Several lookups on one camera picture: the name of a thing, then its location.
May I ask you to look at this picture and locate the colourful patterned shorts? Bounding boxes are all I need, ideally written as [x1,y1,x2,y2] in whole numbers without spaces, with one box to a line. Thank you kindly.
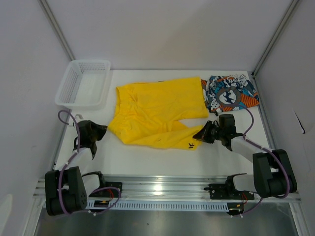
[201,74,259,115]

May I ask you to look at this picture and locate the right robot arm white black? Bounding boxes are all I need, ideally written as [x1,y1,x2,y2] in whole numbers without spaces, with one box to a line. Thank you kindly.
[193,114,298,199]

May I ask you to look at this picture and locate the slotted grey cable duct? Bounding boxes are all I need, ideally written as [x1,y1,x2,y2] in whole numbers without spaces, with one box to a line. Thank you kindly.
[87,199,228,212]

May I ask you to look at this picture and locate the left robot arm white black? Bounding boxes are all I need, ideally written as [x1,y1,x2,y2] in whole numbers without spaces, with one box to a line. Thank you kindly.
[45,120,107,216]

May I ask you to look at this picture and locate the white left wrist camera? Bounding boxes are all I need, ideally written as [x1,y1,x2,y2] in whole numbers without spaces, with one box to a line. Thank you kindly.
[69,114,84,127]

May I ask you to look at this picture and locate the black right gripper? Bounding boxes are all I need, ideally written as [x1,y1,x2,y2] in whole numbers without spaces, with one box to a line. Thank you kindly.
[193,120,224,144]

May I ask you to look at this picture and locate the white plastic basket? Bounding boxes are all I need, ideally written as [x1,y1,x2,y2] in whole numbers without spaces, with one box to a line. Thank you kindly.
[55,59,111,110]

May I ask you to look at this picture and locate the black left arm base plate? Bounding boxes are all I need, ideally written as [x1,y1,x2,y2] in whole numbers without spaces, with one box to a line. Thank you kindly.
[104,181,123,198]

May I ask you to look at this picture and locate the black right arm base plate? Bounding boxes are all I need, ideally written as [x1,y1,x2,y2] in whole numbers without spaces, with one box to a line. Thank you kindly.
[203,183,254,200]

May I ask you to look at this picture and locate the aluminium mounting rail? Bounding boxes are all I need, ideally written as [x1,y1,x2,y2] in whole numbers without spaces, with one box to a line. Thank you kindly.
[33,175,302,204]

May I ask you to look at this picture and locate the yellow shorts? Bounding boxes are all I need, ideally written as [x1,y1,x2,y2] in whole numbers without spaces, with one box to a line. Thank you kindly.
[108,77,209,150]

